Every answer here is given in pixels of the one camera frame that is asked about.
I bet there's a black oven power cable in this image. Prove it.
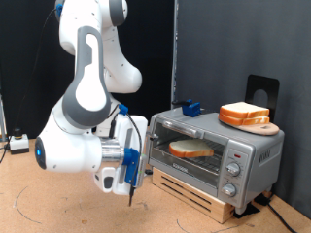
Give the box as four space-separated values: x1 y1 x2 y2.
266 202 297 233

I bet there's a round wooden cutting board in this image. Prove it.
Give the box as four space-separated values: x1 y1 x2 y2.
231 121 280 136

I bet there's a long black hanging cable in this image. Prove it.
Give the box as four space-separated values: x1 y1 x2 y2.
0 8 59 164

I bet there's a blue spatula grip block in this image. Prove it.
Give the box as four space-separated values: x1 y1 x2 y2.
181 98 201 117

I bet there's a silver toaster oven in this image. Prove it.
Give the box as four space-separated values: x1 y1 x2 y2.
144 106 286 216

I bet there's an emergency stop button box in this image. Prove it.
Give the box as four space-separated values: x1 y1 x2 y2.
8 127 30 155

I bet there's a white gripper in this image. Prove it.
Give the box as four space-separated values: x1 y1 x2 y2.
93 115 159 197

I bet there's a black foam pad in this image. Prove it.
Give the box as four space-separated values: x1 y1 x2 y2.
233 203 261 219

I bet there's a silver oven knob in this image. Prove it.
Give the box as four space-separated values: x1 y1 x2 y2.
221 183 238 198
225 162 242 178

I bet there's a vertical aluminium pole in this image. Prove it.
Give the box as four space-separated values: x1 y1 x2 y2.
170 0 180 102

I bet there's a white bread slice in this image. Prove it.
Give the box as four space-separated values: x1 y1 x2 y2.
219 101 270 119
168 139 215 159
218 113 271 126

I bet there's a wire oven rack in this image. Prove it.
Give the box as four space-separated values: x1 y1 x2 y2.
154 139 226 174

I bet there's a wooden slatted crate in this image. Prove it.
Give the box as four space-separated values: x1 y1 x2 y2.
151 167 236 225

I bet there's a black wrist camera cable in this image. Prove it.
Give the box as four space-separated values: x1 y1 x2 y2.
108 105 144 208

